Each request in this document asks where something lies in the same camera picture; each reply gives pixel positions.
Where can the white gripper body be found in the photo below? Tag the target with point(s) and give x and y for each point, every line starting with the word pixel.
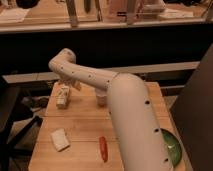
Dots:
pixel 66 80

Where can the white plastic bottle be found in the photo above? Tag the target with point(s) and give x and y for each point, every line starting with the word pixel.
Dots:
pixel 63 96

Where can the green ceramic bowl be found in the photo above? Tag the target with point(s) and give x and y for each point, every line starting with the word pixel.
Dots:
pixel 173 145

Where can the black office chair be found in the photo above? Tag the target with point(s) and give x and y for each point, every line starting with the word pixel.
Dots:
pixel 12 110

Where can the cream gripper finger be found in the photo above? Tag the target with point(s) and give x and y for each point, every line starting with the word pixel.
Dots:
pixel 77 85
pixel 60 82

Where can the white paper cup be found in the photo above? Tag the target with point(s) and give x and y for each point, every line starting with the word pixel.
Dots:
pixel 101 97

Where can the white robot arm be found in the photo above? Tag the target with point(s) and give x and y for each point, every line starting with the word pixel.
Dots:
pixel 136 126

